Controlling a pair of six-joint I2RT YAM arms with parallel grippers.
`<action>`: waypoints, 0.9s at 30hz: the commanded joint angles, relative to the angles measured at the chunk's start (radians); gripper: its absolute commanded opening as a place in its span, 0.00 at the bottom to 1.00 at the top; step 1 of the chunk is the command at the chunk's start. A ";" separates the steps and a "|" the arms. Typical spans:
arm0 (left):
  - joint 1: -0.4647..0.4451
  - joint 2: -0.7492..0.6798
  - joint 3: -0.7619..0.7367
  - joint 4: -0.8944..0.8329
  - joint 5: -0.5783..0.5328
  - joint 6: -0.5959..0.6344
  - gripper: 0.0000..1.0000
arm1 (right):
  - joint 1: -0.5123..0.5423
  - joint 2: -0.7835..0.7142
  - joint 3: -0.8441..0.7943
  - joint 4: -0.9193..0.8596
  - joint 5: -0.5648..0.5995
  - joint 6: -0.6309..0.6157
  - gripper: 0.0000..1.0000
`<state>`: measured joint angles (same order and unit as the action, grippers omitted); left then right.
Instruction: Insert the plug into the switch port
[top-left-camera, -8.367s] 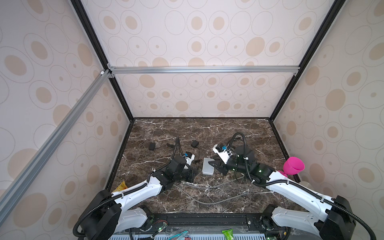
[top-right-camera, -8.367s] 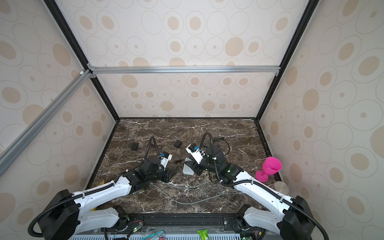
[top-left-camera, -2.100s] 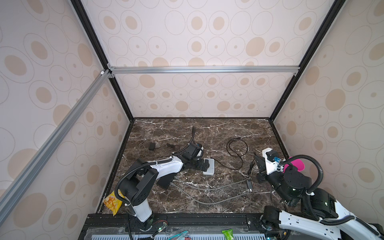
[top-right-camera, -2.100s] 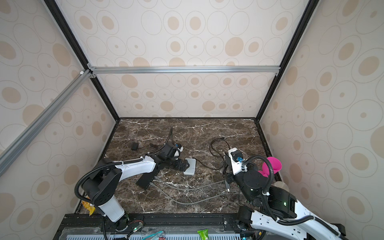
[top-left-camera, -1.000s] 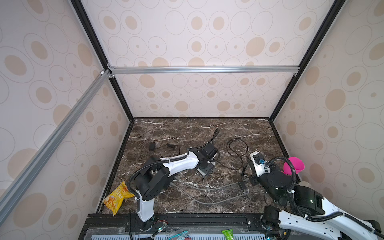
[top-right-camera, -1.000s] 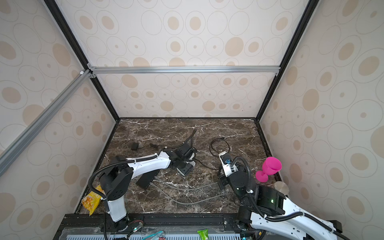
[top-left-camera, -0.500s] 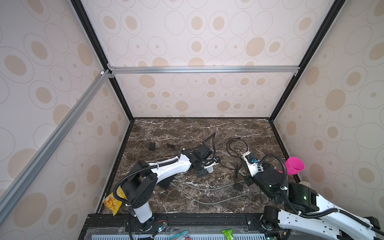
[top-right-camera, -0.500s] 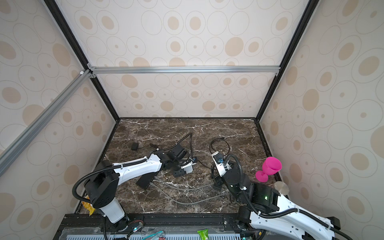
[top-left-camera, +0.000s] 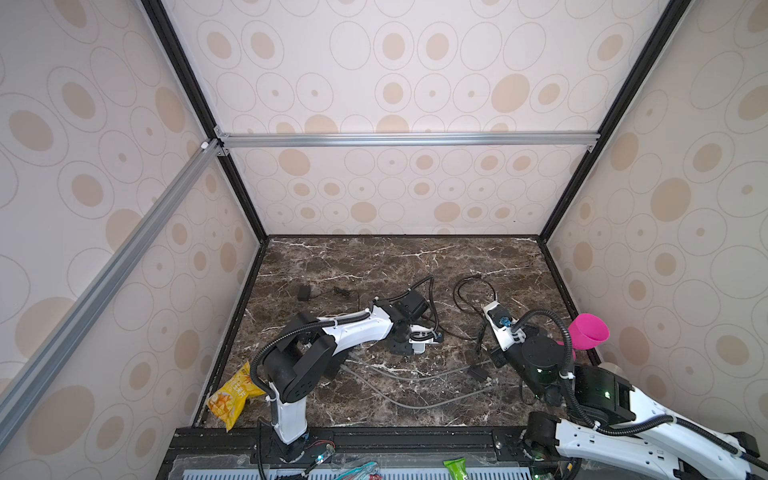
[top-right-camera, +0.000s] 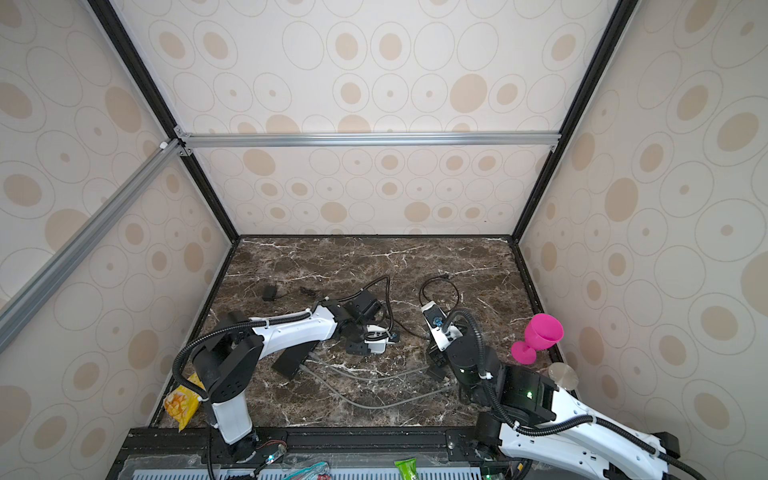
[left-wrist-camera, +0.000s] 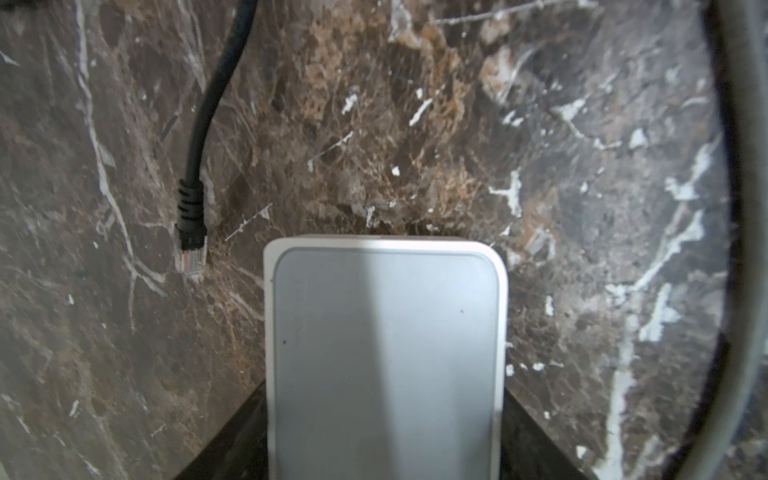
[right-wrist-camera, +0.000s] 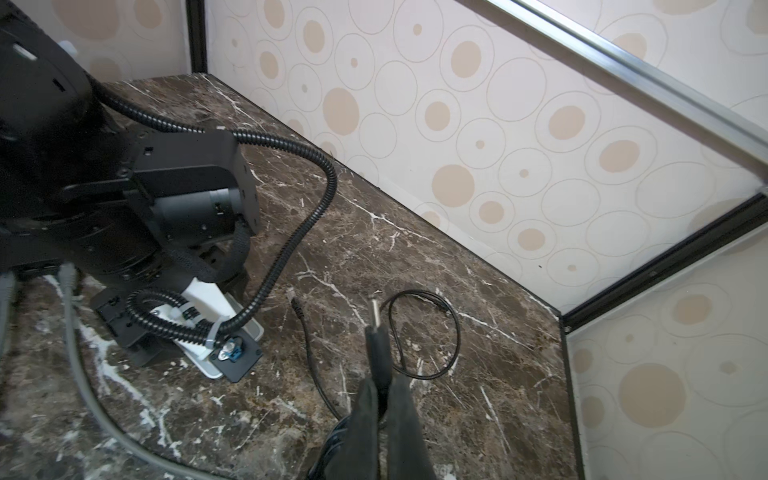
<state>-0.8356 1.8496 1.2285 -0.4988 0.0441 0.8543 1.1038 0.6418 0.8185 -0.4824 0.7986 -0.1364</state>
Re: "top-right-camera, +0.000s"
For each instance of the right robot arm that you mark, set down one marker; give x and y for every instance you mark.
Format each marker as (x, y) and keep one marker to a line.
(527, 415)

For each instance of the pink plastic goblet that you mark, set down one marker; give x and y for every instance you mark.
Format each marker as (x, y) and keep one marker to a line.
(542, 332)

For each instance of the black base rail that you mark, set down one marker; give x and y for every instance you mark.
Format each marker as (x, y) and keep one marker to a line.
(453, 443)

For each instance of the diagonal aluminium rail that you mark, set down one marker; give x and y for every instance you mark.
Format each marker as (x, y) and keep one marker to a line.
(22, 308)

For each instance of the black network switch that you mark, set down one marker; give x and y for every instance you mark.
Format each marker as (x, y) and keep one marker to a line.
(291, 359)

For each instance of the white router box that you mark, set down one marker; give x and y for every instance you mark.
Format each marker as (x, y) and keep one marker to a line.
(377, 345)

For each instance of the yellow snack bag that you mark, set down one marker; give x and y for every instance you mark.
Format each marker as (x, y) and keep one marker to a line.
(181, 404)

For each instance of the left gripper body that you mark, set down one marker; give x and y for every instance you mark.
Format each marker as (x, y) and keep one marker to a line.
(356, 340)

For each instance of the horizontal aluminium rail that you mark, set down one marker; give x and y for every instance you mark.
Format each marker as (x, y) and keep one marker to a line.
(374, 139)

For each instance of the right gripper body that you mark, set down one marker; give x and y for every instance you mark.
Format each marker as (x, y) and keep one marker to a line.
(438, 362)

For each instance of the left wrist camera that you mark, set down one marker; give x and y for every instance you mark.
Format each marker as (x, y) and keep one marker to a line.
(378, 334)

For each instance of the black power adapter with cable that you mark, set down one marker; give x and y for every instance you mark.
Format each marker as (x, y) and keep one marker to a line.
(273, 292)

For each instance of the glass jar metal lid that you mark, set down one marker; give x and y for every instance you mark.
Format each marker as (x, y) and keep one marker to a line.
(563, 375)

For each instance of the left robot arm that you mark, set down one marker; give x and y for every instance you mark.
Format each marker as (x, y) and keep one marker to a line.
(218, 367)

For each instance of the teal patterned item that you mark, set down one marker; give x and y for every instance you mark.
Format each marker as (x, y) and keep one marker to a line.
(316, 471)

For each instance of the green tube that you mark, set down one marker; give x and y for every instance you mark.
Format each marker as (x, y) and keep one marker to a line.
(407, 469)

